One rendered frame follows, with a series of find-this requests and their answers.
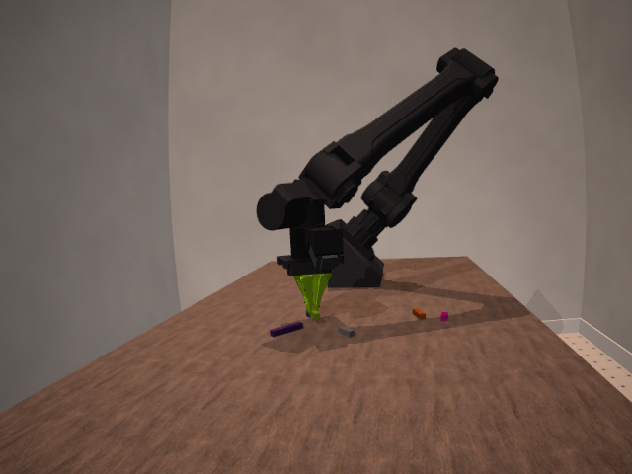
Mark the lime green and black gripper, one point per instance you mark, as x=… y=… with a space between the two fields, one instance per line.
x=304 y=270

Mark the grey rectangular bar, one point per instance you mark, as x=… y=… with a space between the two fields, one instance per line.
x=346 y=331

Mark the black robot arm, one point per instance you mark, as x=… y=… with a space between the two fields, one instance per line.
x=327 y=180

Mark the lime green rectangular bar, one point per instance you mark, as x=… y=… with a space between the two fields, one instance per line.
x=314 y=313

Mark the purple rod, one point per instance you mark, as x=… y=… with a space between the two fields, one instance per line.
x=286 y=329

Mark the orange rod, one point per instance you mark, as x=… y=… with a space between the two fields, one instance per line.
x=419 y=314

